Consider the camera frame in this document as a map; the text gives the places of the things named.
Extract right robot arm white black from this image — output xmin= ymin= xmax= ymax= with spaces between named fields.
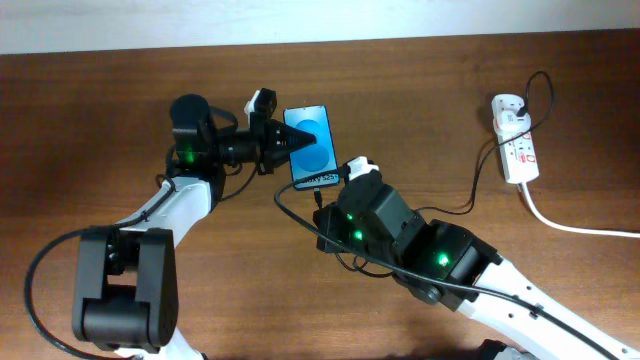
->
xmin=313 ymin=171 xmax=639 ymax=359

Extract white USB charger plug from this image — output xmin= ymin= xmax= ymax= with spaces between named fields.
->
xmin=493 ymin=110 xmax=531 ymax=136

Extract blue screen Galaxy smartphone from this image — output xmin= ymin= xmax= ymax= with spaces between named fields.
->
xmin=283 ymin=105 xmax=338 ymax=181

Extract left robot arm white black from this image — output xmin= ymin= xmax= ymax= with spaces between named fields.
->
xmin=72 ymin=88 xmax=316 ymax=359

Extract white power strip cord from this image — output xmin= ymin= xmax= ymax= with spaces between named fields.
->
xmin=517 ymin=182 xmax=640 ymax=239

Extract white power strip red switches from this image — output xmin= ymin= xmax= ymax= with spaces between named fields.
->
xmin=491 ymin=94 xmax=539 ymax=185

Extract black USB charging cable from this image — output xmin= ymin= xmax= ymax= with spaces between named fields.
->
xmin=313 ymin=70 xmax=555 ymax=216

